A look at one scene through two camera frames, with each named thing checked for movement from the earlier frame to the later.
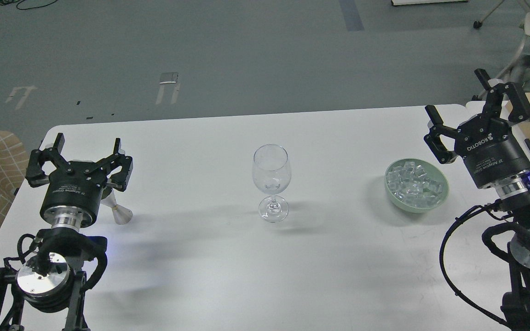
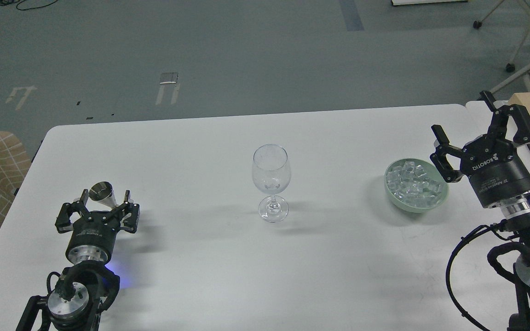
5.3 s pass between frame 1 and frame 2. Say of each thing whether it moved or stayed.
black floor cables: stayed
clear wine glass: stayed
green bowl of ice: stayed
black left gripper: moved
